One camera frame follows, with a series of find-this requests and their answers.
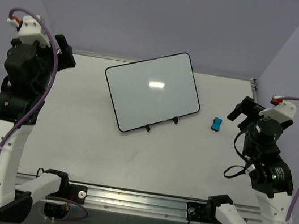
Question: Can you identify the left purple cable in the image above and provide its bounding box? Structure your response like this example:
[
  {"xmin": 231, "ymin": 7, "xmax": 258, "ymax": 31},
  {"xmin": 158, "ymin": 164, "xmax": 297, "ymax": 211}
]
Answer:
[{"xmin": 0, "ymin": 5, "xmax": 120, "ymax": 224}]

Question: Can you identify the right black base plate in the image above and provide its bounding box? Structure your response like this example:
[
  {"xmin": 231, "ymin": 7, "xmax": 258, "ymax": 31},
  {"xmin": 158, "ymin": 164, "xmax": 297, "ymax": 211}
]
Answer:
[{"xmin": 186, "ymin": 201, "xmax": 215, "ymax": 223}]

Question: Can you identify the aluminium front rail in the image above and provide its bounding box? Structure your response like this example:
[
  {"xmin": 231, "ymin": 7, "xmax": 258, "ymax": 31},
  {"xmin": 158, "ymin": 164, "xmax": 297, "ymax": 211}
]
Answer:
[{"xmin": 12, "ymin": 172, "xmax": 271, "ymax": 224}]

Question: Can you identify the black whiteboard stand foot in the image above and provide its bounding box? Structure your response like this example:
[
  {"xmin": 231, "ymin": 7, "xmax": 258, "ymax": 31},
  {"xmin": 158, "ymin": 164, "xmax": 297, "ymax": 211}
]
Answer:
[
  {"xmin": 145, "ymin": 124, "xmax": 151, "ymax": 133},
  {"xmin": 172, "ymin": 116, "xmax": 178, "ymax": 125}
]

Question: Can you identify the aluminium back rail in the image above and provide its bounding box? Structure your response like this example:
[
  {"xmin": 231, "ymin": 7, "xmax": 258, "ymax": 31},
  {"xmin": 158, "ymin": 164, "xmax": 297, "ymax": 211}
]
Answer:
[{"xmin": 73, "ymin": 49, "xmax": 135, "ymax": 63}]

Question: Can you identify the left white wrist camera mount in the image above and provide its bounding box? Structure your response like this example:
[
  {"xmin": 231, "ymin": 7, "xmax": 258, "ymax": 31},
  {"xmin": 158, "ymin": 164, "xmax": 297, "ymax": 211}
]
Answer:
[{"xmin": 7, "ymin": 15, "xmax": 51, "ymax": 48}]

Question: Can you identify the blue bone-shaped eraser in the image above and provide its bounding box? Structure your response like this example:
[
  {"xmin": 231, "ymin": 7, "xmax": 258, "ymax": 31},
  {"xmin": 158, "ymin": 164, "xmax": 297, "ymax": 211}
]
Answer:
[{"xmin": 211, "ymin": 117, "xmax": 223, "ymax": 132}]

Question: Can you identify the aluminium rail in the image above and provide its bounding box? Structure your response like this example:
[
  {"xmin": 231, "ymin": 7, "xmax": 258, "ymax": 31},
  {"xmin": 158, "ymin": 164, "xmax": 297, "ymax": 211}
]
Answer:
[
  {"xmin": 12, "ymin": 172, "xmax": 271, "ymax": 224},
  {"xmin": 250, "ymin": 78, "xmax": 258, "ymax": 103},
  {"xmin": 73, "ymin": 49, "xmax": 135, "ymax": 63}
]

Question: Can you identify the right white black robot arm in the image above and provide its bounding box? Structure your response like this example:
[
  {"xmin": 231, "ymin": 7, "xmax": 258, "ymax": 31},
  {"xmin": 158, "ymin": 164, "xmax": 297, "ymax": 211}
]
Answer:
[{"xmin": 204, "ymin": 97, "xmax": 296, "ymax": 224}]

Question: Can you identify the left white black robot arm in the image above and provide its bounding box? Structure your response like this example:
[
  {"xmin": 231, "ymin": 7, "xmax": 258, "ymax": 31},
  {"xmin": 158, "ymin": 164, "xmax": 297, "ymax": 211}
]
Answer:
[{"xmin": 0, "ymin": 30, "xmax": 75, "ymax": 223}]

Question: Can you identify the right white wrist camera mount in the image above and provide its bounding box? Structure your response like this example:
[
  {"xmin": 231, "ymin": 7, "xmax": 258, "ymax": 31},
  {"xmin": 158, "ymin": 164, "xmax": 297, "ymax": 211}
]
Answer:
[{"xmin": 259, "ymin": 95, "xmax": 297, "ymax": 124}]

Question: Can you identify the aluminium right side rail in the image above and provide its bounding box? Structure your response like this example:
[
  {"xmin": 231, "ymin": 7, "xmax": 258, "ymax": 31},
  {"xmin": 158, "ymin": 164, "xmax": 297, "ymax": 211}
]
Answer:
[{"xmin": 250, "ymin": 78, "xmax": 258, "ymax": 103}]

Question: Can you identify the white whiteboard black frame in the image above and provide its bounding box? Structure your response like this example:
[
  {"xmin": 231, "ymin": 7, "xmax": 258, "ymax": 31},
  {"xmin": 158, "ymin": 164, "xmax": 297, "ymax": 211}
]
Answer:
[{"xmin": 105, "ymin": 52, "xmax": 200, "ymax": 133}]

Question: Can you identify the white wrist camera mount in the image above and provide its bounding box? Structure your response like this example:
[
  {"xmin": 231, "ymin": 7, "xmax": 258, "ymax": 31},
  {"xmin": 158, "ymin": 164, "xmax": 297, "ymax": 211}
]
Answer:
[
  {"xmin": 259, "ymin": 95, "xmax": 297, "ymax": 124},
  {"xmin": 7, "ymin": 15, "xmax": 51, "ymax": 48}
]

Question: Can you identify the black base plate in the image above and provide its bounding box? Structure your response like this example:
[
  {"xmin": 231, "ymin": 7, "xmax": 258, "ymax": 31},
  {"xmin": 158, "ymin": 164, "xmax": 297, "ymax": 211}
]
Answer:
[
  {"xmin": 186, "ymin": 201, "xmax": 215, "ymax": 223},
  {"xmin": 62, "ymin": 183, "xmax": 88, "ymax": 205}
]

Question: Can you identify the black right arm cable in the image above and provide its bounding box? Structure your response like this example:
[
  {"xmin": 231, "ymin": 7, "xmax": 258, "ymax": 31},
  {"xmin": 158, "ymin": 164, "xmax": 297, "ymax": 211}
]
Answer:
[{"xmin": 223, "ymin": 130, "xmax": 261, "ymax": 183}]

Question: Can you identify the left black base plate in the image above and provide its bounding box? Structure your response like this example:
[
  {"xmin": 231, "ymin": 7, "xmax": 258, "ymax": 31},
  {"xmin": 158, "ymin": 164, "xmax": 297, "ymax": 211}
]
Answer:
[{"xmin": 62, "ymin": 183, "xmax": 88, "ymax": 205}]

